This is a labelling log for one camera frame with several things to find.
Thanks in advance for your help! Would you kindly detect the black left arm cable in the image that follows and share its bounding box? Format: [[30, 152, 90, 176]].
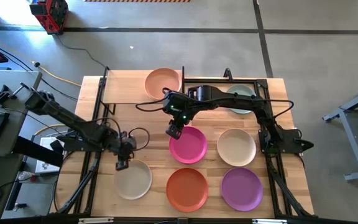
[[90, 116, 151, 152]]

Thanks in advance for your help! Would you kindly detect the grey metal clamp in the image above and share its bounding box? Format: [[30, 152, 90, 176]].
[[11, 82, 30, 100]]

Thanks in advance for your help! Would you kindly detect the silver metal bracket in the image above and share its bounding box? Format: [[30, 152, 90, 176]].
[[252, 218, 288, 224], [78, 217, 114, 224]]

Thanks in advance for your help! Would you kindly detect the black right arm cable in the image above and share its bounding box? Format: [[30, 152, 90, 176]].
[[135, 87, 295, 120]]

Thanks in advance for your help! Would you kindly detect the yellow cable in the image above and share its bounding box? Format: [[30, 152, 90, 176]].
[[31, 61, 83, 88]]

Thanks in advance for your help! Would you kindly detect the cream plate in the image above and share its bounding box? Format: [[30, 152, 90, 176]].
[[216, 128, 257, 167]]

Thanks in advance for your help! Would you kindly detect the peach plate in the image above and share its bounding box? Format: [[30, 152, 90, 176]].
[[144, 67, 183, 101]]

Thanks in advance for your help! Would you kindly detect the white box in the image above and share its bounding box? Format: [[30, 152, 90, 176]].
[[35, 136, 67, 174]]

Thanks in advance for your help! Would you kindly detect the red black power station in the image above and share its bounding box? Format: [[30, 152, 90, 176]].
[[29, 0, 70, 35]]

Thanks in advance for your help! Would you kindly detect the clear plastic bottle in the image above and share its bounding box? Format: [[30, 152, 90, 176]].
[[16, 170, 39, 183]]

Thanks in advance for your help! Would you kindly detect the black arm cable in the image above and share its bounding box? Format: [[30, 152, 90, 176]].
[[135, 87, 295, 120], [90, 116, 151, 152]]

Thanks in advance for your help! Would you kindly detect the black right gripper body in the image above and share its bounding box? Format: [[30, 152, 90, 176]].
[[162, 90, 196, 127]]

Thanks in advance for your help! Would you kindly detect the sage green plate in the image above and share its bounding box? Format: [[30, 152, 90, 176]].
[[226, 84, 257, 115]]

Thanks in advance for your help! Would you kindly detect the grey beige plate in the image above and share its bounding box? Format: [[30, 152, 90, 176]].
[[114, 159, 153, 201]]

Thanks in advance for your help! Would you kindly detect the purple plate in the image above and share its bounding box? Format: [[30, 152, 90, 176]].
[[220, 167, 264, 213]]

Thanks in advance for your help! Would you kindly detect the orange plate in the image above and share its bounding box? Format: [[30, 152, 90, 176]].
[[165, 167, 209, 213]]

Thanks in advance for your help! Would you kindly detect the black flat bar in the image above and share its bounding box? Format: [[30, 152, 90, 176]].
[[12, 136, 65, 167]]

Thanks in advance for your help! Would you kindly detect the black floor cable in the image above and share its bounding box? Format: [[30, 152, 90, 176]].
[[54, 33, 109, 68]]

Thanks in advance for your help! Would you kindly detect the pink plate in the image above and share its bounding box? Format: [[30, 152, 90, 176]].
[[168, 125, 208, 165]]

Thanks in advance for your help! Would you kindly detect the black metal table frame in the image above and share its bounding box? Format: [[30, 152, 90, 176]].
[[48, 65, 318, 218]]

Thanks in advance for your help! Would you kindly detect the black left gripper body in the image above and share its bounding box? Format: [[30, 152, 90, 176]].
[[112, 130, 138, 161]]

